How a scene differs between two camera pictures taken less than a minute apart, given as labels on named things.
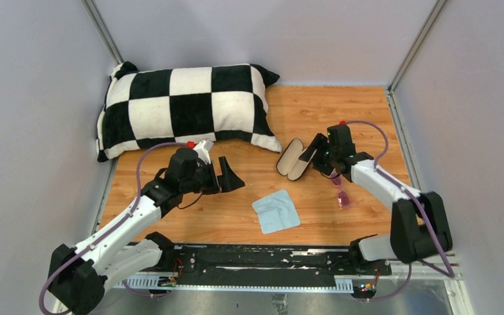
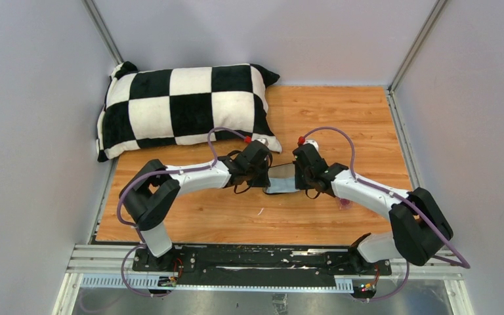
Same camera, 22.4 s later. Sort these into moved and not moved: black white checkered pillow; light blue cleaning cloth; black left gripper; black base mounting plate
Moved: light blue cleaning cloth; black left gripper
Not moved: black white checkered pillow; black base mounting plate
